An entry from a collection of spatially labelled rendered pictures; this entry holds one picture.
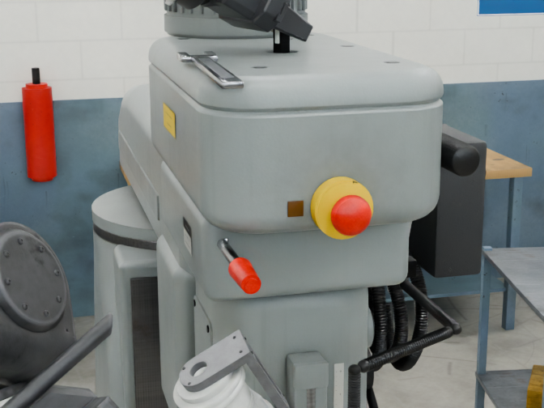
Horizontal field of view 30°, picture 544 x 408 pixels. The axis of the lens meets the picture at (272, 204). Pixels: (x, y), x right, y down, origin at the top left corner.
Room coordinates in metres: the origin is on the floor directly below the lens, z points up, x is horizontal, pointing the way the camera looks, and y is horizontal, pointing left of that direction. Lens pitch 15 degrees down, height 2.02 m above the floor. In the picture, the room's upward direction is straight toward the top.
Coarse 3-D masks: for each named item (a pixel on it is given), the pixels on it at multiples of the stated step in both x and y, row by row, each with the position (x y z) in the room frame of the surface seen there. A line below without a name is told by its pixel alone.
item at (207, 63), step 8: (184, 56) 1.09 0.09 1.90; (192, 56) 1.09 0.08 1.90; (200, 56) 1.08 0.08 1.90; (208, 56) 1.08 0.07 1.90; (216, 56) 1.09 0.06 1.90; (200, 64) 1.02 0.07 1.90; (208, 64) 1.01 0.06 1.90; (216, 64) 1.01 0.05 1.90; (208, 72) 0.96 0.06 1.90; (216, 72) 0.95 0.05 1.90; (224, 72) 0.95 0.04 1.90; (216, 80) 0.92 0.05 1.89; (224, 80) 0.89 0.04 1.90; (232, 80) 0.89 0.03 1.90; (240, 80) 0.89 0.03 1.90; (224, 88) 0.89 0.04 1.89; (232, 88) 0.89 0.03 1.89; (240, 88) 0.89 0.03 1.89
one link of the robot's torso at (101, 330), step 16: (112, 320) 0.70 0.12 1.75; (96, 336) 0.69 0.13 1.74; (64, 352) 0.68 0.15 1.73; (80, 352) 0.68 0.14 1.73; (48, 368) 0.67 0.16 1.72; (64, 368) 0.67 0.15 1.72; (16, 384) 0.72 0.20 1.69; (32, 384) 0.66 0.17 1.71; (48, 384) 0.67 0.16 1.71; (0, 400) 0.70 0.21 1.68; (16, 400) 0.66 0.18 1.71; (32, 400) 0.66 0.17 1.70; (48, 400) 0.68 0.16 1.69; (64, 400) 0.69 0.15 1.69; (80, 400) 0.69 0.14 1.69; (96, 400) 0.65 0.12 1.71; (112, 400) 0.59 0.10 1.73
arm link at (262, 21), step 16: (176, 0) 1.12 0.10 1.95; (192, 0) 1.11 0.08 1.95; (208, 0) 1.13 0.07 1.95; (224, 0) 1.11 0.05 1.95; (240, 0) 1.12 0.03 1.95; (256, 0) 1.13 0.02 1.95; (272, 0) 1.12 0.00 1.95; (288, 0) 1.13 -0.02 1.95; (224, 16) 1.19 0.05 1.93; (240, 16) 1.14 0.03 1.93; (256, 16) 1.12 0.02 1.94; (272, 16) 1.12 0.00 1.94
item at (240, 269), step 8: (224, 240) 1.04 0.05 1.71; (224, 248) 1.02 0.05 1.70; (224, 256) 1.01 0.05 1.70; (232, 256) 0.98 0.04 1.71; (232, 264) 0.95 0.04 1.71; (240, 264) 0.94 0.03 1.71; (248, 264) 0.94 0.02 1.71; (232, 272) 0.94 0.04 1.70; (240, 272) 0.93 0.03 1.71; (248, 272) 0.92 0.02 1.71; (240, 280) 0.92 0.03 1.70; (248, 280) 0.91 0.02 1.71; (256, 280) 0.91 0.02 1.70; (248, 288) 0.91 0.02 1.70; (256, 288) 0.91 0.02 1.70
